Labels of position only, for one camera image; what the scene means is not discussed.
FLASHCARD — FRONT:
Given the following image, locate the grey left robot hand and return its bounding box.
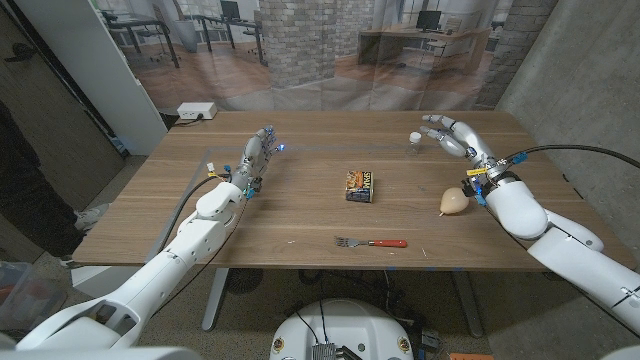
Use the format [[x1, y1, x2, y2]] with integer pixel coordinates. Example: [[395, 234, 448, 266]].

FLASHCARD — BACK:
[[230, 125, 286, 199]]

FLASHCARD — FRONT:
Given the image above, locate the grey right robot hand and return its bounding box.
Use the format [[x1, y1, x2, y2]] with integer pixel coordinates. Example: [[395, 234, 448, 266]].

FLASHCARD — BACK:
[[419, 113, 521, 189]]

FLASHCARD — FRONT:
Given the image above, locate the red-handled metal fork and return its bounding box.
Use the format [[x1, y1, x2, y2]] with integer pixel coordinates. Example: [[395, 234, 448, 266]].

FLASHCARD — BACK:
[[333, 235, 409, 250]]

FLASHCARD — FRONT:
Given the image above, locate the blue spam can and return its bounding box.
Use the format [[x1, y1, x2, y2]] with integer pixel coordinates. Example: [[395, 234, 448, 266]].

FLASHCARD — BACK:
[[344, 170, 375, 204]]

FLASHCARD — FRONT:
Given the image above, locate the cream toy pear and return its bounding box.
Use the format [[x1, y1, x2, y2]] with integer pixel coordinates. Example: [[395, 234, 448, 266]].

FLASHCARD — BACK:
[[439, 186, 471, 217]]

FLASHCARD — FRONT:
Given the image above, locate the white power strip box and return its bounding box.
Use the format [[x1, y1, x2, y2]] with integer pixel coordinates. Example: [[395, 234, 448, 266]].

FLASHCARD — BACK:
[[176, 101, 218, 121]]

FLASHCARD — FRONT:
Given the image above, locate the round black fan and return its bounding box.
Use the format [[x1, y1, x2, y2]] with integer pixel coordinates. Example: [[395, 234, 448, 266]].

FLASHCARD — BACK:
[[224, 268, 265, 295]]

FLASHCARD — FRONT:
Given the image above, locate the printed office backdrop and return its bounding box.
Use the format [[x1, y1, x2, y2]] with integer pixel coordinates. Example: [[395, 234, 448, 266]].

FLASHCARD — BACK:
[[89, 0, 559, 112]]

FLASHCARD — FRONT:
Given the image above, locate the grey table leg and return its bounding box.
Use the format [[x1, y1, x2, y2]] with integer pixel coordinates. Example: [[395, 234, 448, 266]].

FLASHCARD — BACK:
[[201, 267, 230, 332], [452, 269, 485, 339]]

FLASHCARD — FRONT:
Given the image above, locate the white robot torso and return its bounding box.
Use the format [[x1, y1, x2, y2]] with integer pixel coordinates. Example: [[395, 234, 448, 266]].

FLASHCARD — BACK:
[[269, 298, 415, 360]]

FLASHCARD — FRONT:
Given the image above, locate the person in dark clothes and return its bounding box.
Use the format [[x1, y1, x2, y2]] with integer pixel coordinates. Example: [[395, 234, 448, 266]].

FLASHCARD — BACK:
[[0, 99, 111, 269]]

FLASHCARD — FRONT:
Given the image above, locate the clear plastic bin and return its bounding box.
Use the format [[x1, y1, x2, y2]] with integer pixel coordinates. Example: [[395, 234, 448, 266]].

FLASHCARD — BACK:
[[0, 259, 69, 334]]

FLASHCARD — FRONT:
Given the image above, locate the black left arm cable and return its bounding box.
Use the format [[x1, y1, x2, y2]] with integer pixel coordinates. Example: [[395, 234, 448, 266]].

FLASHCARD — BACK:
[[157, 172, 232, 256]]

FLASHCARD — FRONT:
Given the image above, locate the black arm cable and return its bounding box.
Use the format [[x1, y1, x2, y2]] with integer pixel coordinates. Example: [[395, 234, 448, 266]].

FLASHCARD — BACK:
[[502, 144, 640, 171], [157, 172, 232, 256]]

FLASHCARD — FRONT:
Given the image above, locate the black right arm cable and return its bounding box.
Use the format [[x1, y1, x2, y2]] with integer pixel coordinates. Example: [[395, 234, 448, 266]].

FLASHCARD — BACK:
[[502, 144, 640, 171]]

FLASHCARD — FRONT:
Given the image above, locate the white wall panel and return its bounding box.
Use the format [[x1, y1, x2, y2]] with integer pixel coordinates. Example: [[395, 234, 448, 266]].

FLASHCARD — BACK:
[[14, 0, 169, 156]]

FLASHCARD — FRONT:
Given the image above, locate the black door handle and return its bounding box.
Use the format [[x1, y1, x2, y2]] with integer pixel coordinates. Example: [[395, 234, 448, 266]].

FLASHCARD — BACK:
[[4, 42, 36, 64]]

